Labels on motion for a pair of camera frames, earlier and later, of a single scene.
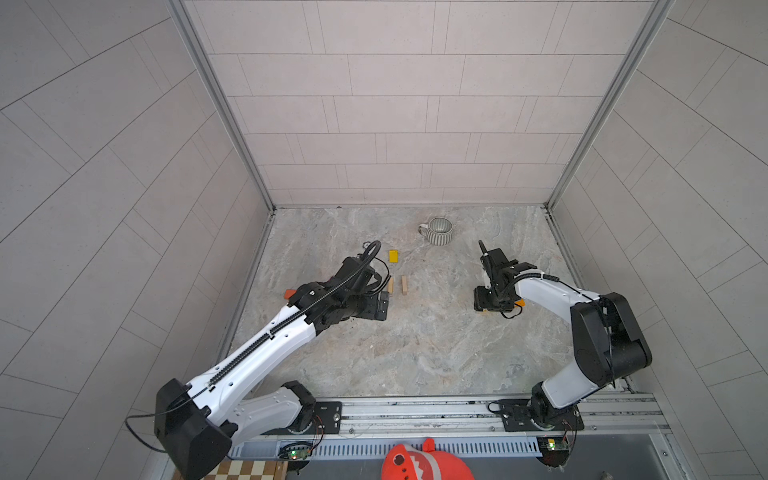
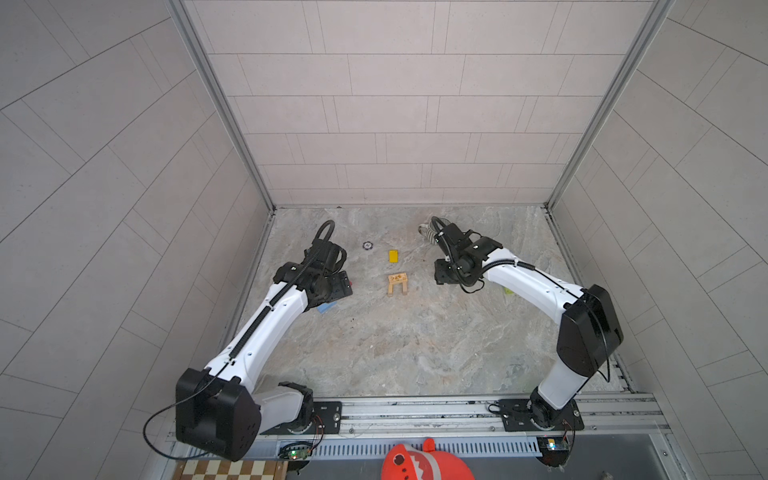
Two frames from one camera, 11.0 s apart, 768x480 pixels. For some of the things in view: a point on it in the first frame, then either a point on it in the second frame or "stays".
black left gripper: [370, 311] → [337, 289]
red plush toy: [406, 463] stays
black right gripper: [479, 301] → [438, 274]
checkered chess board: [246, 470] stays
